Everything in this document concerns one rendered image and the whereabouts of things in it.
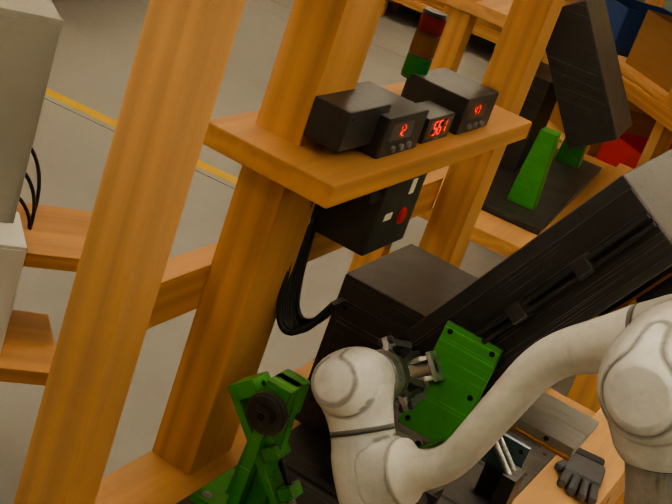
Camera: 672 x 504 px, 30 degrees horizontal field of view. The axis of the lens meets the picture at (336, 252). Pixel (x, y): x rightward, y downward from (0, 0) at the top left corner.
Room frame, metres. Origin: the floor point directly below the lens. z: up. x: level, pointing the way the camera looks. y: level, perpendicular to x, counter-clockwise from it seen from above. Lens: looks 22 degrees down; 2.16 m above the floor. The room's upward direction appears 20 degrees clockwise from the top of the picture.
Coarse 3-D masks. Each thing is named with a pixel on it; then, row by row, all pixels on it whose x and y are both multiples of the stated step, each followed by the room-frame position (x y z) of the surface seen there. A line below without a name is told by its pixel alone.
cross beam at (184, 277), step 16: (432, 176) 2.88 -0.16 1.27; (432, 192) 2.86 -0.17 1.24; (416, 208) 2.80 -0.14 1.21; (320, 240) 2.35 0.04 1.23; (176, 256) 1.95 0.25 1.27; (192, 256) 1.97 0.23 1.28; (208, 256) 1.99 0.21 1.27; (320, 256) 2.38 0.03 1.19; (176, 272) 1.89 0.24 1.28; (192, 272) 1.91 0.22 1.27; (160, 288) 1.83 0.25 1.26; (176, 288) 1.88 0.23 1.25; (192, 288) 1.93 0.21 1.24; (160, 304) 1.85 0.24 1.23; (176, 304) 1.90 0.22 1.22; (192, 304) 1.95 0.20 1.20; (160, 320) 1.86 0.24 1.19
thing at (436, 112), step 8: (424, 104) 2.26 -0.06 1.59; (432, 104) 2.28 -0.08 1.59; (432, 112) 2.23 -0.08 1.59; (440, 112) 2.25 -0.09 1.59; (448, 112) 2.27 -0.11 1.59; (432, 120) 2.19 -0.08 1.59; (440, 120) 2.22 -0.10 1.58; (448, 120) 2.26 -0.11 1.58; (424, 128) 2.18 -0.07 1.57; (432, 128) 2.20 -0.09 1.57; (448, 128) 2.28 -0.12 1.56; (424, 136) 2.18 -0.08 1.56; (432, 136) 2.21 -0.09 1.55; (440, 136) 2.25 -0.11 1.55
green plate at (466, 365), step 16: (448, 320) 2.09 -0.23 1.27; (448, 336) 2.08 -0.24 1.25; (464, 336) 2.07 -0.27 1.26; (448, 352) 2.06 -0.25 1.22; (464, 352) 2.06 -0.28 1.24; (480, 352) 2.05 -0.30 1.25; (496, 352) 2.04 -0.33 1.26; (448, 368) 2.05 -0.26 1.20; (464, 368) 2.05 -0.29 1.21; (480, 368) 2.04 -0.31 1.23; (432, 384) 2.05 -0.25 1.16; (448, 384) 2.04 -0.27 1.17; (464, 384) 2.04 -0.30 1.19; (480, 384) 2.03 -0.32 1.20; (432, 400) 2.04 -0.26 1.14; (448, 400) 2.03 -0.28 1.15; (464, 400) 2.02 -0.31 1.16; (400, 416) 2.04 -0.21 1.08; (416, 416) 2.03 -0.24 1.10; (432, 416) 2.03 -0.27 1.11; (448, 416) 2.02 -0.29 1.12; (464, 416) 2.01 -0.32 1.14; (416, 432) 2.02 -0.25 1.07; (432, 432) 2.02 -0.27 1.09; (448, 432) 2.01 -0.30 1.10
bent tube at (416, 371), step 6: (426, 354) 2.03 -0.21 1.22; (432, 354) 2.04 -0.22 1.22; (426, 360) 2.04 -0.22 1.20; (432, 360) 2.03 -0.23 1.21; (438, 360) 2.06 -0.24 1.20; (408, 366) 2.05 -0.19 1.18; (414, 366) 2.04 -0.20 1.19; (420, 366) 2.03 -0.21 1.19; (426, 366) 2.03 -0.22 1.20; (432, 366) 2.02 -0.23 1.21; (438, 366) 2.05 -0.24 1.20; (414, 372) 2.03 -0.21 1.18; (420, 372) 2.03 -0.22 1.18; (426, 372) 2.03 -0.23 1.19; (432, 372) 2.02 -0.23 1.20; (438, 372) 2.03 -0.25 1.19; (414, 378) 2.03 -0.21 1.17; (438, 378) 2.02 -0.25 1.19
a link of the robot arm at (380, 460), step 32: (608, 320) 1.57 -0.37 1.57; (544, 352) 1.59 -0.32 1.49; (576, 352) 1.56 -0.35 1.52; (512, 384) 1.59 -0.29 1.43; (544, 384) 1.59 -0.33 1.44; (480, 416) 1.60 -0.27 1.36; (512, 416) 1.59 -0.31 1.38; (352, 448) 1.65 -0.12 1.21; (384, 448) 1.64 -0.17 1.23; (416, 448) 1.66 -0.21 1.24; (448, 448) 1.61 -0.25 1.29; (480, 448) 1.59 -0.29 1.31; (352, 480) 1.63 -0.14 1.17; (384, 480) 1.61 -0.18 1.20; (416, 480) 1.61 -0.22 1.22; (448, 480) 1.61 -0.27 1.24
